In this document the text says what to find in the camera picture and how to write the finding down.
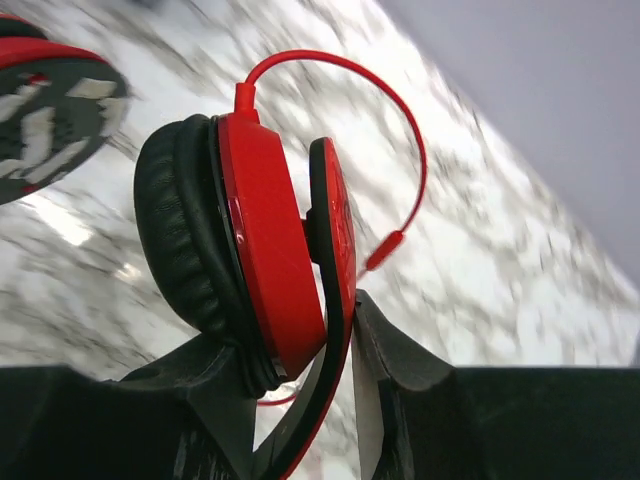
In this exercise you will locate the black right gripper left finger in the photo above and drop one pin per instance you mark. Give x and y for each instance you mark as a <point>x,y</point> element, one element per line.
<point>183,416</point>

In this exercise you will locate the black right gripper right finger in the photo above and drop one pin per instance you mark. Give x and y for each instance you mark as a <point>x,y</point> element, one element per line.
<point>419,417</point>

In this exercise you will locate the red black headphones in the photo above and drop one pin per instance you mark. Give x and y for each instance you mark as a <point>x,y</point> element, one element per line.
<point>235,259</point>

